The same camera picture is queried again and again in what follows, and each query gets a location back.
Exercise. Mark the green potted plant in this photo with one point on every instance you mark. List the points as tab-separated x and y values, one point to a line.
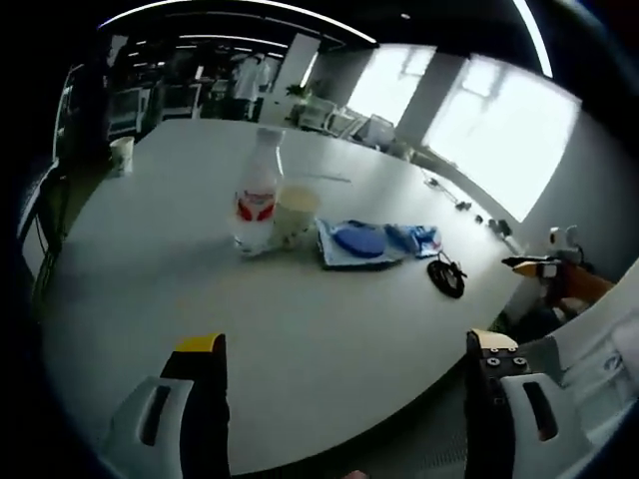
298	91

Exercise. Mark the ceiling light strip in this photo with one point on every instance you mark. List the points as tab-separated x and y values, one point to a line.
534	35

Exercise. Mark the clear packet with blue disc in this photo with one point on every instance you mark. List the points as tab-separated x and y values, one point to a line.
357	242

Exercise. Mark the blue printed packet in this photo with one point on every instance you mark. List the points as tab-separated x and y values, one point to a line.
417	238

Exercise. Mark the large window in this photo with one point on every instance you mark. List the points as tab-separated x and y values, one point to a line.
504	144

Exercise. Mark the printed paper cup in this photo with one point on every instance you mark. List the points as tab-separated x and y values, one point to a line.
297	217
122	157

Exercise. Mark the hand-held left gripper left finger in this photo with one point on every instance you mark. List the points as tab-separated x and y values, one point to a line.
207	409

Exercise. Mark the person's dark trousers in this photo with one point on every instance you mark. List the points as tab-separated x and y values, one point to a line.
541	324

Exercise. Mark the black chair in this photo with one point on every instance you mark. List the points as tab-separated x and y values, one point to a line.
47	209

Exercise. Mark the white table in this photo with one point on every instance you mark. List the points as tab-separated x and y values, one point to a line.
199	289

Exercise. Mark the person's left hand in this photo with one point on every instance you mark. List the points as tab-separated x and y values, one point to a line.
357	475

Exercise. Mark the clear plastic bottle red label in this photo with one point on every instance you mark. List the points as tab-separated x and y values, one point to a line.
257	199

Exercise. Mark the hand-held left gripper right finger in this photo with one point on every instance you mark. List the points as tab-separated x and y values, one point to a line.
481	419

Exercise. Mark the white office chair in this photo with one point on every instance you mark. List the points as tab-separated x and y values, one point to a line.
343	121
380	130

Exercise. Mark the narrow window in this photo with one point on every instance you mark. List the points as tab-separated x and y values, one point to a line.
389	82

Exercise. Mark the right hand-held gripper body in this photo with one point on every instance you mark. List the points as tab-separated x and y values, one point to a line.
561	247

